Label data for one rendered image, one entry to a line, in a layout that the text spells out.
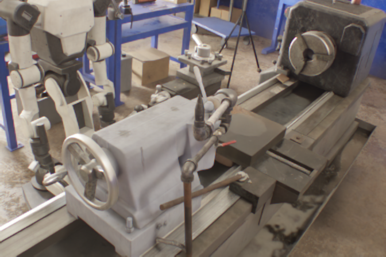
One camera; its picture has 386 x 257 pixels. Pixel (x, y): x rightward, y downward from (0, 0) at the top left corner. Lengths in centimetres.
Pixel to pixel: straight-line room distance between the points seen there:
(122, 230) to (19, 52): 91
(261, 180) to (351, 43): 114
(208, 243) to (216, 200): 20
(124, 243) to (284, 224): 108
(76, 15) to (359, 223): 225
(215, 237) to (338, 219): 165
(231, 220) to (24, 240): 67
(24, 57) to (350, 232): 224
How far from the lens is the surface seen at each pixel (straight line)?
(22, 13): 160
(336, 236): 265
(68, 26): 168
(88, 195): 109
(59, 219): 128
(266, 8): 625
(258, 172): 146
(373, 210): 301
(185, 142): 118
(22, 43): 165
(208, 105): 121
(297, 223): 201
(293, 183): 146
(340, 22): 233
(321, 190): 229
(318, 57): 216
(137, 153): 102
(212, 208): 133
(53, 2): 165
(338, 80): 241
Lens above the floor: 174
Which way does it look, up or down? 30 degrees down
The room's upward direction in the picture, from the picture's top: 7 degrees clockwise
